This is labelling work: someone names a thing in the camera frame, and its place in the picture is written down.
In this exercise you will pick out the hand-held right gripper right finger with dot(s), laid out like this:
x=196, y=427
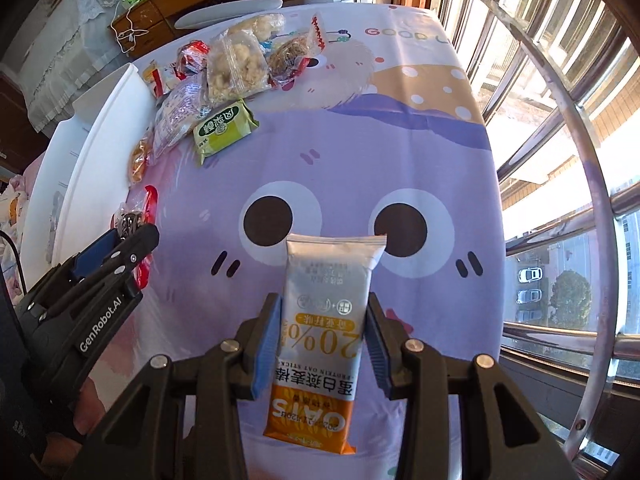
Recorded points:
x=377, y=355

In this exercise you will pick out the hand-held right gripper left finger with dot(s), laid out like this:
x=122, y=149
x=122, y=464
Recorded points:
x=265, y=355

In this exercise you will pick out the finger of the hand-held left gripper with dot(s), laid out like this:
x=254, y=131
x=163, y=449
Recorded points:
x=135, y=249
x=92, y=255

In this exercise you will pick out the clear packet with red edge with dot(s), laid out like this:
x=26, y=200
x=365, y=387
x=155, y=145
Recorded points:
x=150, y=200

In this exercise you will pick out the white orange oat bar packet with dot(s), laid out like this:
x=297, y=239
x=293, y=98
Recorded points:
x=325, y=300

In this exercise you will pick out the orange bread packet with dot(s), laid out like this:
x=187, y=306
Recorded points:
x=140, y=162

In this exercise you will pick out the white plastic basket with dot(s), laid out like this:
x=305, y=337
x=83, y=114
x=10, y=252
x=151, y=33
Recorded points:
x=90, y=160

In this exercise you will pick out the purple white snack packet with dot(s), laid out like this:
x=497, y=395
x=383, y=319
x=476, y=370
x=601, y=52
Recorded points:
x=180, y=115

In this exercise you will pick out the green snack packet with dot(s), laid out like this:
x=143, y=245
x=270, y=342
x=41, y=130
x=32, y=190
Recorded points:
x=225, y=130

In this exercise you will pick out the clear rice cracker packet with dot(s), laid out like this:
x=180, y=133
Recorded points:
x=260, y=25
x=235, y=67

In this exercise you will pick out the nut cluster packet red edges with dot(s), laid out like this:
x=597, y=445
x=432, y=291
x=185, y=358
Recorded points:
x=290, y=55

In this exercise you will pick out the person's left hand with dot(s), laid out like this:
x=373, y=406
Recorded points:
x=87, y=407

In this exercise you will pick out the floral bedding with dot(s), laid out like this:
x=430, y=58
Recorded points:
x=11, y=205

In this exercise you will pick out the red white snack packet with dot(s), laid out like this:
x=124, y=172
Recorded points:
x=156, y=77

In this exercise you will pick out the printed cartoon tablecloth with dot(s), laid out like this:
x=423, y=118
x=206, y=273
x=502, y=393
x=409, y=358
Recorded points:
x=350, y=160

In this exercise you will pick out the red candy packet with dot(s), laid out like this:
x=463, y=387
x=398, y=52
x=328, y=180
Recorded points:
x=194, y=56

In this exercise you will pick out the white lace cloth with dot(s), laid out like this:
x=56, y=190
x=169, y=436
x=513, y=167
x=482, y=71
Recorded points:
x=65, y=35

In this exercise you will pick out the metal window grille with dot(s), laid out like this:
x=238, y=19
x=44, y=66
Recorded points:
x=595, y=160

